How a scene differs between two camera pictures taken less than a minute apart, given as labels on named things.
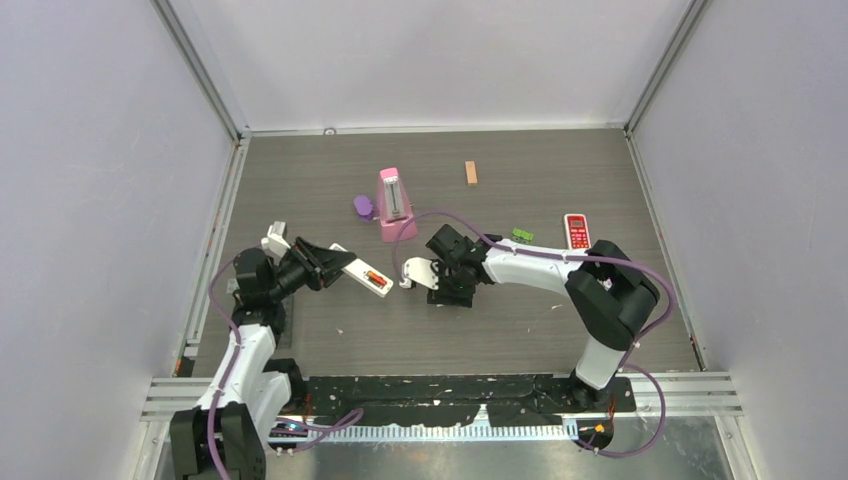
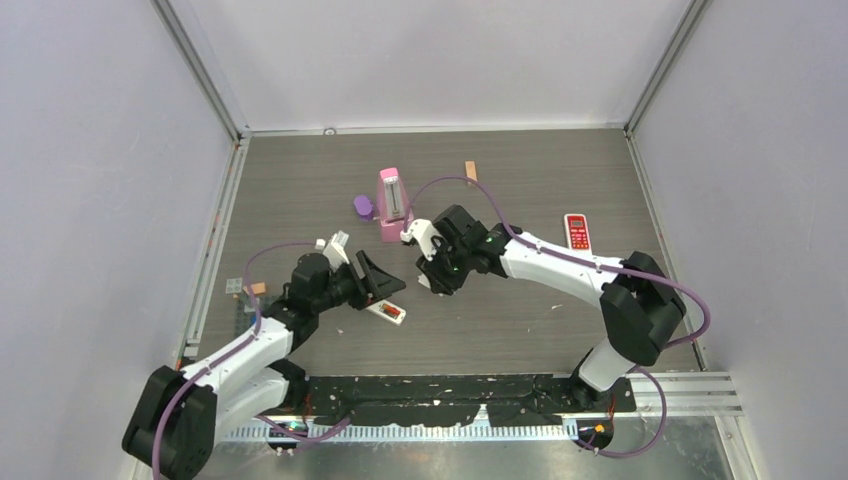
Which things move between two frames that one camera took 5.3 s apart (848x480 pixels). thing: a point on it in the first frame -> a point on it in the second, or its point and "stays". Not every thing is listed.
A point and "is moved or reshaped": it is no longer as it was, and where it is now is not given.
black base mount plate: [553, 400] stays
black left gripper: [332, 262] -> [381, 285]
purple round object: [364, 207] stays
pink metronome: [393, 208] stays
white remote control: [366, 275] is moved or reshaped
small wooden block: [471, 172] stays
